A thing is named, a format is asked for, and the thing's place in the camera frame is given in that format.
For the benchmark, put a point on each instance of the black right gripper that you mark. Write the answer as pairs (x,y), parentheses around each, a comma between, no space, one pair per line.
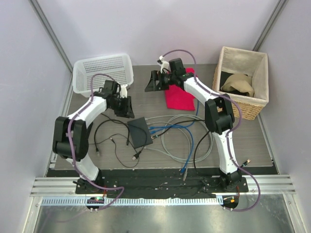
(156,75)

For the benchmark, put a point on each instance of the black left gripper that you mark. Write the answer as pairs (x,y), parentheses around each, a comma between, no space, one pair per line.
(127,111)

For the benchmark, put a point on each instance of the black network switch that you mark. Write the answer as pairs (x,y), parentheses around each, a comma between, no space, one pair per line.
(139,132)

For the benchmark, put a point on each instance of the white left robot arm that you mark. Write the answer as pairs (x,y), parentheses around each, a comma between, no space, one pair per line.
(71,133)

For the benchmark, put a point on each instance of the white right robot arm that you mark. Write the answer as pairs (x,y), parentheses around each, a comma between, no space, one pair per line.
(219,116)

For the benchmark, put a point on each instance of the red folded cloth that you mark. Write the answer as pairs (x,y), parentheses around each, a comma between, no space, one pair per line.
(178,99)

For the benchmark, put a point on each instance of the white perforated plastic basket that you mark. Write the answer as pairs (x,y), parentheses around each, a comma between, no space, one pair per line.
(91,73)

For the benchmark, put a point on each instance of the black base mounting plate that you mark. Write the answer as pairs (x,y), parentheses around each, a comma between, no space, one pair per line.
(153,184)

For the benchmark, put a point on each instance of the beige cloth in basket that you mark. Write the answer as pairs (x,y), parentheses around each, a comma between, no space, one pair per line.
(239,82)

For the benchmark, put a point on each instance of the wicker basket with liner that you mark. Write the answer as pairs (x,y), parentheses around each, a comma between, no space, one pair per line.
(251,63)

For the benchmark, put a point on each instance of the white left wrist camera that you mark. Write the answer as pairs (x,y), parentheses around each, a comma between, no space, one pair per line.
(124,91)

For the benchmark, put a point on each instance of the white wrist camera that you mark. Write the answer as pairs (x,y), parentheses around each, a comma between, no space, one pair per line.
(164,65)
(124,91)

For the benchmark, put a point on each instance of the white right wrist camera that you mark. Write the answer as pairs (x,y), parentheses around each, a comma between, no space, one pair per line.
(164,65)

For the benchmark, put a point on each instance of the aluminium front rail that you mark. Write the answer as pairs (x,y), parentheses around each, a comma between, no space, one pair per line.
(60,191)

